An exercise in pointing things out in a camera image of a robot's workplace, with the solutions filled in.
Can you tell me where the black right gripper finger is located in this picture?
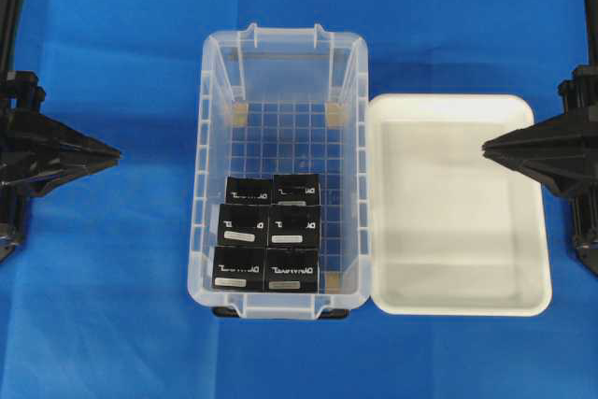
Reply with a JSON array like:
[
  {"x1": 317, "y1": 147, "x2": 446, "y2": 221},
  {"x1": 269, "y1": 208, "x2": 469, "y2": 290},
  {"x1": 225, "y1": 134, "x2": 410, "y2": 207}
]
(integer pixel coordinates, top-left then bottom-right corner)
[
  {"x1": 483, "y1": 151, "x2": 590, "y2": 197},
  {"x1": 482, "y1": 109, "x2": 590, "y2": 151}
]

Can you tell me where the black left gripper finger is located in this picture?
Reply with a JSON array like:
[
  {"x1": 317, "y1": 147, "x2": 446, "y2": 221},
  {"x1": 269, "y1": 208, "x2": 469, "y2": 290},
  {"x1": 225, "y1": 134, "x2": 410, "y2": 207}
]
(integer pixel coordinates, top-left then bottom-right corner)
[
  {"x1": 38, "y1": 115, "x2": 120, "y2": 157},
  {"x1": 27, "y1": 159, "x2": 120, "y2": 196}
]

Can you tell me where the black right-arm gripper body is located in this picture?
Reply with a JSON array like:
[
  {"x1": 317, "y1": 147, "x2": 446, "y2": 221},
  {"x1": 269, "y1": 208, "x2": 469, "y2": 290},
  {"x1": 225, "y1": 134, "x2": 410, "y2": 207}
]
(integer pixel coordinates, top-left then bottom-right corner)
[{"x1": 558, "y1": 65, "x2": 597, "y2": 198}]

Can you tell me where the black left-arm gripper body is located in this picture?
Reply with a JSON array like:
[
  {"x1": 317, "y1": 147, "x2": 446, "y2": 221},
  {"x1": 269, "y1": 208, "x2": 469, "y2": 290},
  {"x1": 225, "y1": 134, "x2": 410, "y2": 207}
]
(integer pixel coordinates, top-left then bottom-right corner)
[{"x1": 1, "y1": 70, "x2": 47, "y2": 193}]

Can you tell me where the black box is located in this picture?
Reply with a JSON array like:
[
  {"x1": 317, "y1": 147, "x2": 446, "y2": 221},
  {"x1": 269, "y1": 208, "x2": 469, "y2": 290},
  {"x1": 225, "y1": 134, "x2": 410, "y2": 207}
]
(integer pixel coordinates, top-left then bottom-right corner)
[
  {"x1": 217, "y1": 204, "x2": 269, "y2": 248},
  {"x1": 264, "y1": 249, "x2": 320, "y2": 293},
  {"x1": 272, "y1": 174, "x2": 320, "y2": 207},
  {"x1": 267, "y1": 205, "x2": 321, "y2": 249},
  {"x1": 225, "y1": 177, "x2": 273, "y2": 206},
  {"x1": 212, "y1": 246, "x2": 265, "y2": 292}
]

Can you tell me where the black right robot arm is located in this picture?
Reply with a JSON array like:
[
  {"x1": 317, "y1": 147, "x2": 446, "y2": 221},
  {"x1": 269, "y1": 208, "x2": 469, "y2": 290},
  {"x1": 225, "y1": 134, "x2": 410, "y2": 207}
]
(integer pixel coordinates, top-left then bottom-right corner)
[{"x1": 482, "y1": 65, "x2": 597, "y2": 274}]

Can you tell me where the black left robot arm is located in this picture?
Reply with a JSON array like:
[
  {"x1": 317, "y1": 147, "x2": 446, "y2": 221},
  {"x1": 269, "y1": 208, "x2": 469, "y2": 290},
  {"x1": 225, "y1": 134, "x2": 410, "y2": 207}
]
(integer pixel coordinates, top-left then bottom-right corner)
[{"x1": 1, "y1": 71, "x2": 121, "y2": 260}]

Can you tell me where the clear plastic storage case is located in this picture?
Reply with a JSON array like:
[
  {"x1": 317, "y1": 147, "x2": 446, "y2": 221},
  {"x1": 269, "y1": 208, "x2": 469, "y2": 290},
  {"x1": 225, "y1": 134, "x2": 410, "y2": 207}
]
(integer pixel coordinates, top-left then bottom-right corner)
[{"x1": 187, "y1": 24, "x2": 371, "y2": 320}]

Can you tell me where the white plastic tray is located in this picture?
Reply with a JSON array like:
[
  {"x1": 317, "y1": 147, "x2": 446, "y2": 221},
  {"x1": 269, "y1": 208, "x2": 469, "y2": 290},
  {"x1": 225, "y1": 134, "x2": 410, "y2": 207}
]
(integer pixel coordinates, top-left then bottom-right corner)
[{"x1": 365, "y1": 93, "x2": 552, "y2": 317}]

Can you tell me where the blue table cloth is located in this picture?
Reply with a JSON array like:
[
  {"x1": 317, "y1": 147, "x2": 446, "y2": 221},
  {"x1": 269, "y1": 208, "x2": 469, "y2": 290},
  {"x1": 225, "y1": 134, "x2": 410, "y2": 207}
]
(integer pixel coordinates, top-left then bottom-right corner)
[{"x1": 1, "y1": 0, "x2": 597, "y2": 398}]

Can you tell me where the black left frame post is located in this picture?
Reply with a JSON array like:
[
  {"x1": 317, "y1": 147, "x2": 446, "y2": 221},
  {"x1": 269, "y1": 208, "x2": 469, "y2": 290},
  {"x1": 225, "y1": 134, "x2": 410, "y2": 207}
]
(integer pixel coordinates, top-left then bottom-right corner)
[{"x1": 0, "y1": 0, "x2": 22, "y2": 73}]

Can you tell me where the black frame post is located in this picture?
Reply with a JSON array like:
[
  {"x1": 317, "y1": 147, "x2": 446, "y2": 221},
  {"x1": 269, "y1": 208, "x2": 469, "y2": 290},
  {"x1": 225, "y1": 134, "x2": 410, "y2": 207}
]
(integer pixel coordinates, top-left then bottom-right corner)
[
  {"x1": 0, "y1": 0, "x2": 22, "y2": 73},
  {"x1": 584, "y1": 0, "x2": 598, "y2": 65}
]

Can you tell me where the black right frame post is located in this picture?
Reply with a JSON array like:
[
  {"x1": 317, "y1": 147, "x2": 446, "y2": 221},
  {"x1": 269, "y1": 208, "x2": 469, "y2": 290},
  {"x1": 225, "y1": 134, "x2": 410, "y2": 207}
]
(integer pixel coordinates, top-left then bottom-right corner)
[{"x1": 584, "y1": 0, "x2": 598, "y2": 65}]

